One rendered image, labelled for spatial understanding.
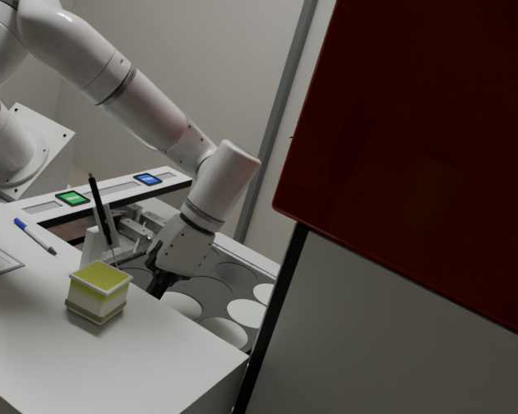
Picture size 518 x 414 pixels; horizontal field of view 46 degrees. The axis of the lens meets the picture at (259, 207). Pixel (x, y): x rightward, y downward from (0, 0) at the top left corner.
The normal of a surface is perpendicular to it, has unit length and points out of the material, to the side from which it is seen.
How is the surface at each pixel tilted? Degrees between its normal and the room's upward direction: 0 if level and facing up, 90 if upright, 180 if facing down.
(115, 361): 0
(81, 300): 90
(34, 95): 90
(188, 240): 88
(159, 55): 90
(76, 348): 0
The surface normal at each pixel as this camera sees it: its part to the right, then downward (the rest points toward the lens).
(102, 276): 0.28, -0.89
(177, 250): 0.45, 0.43
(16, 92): 0.77, 0.43
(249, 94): -0.58, 0.16
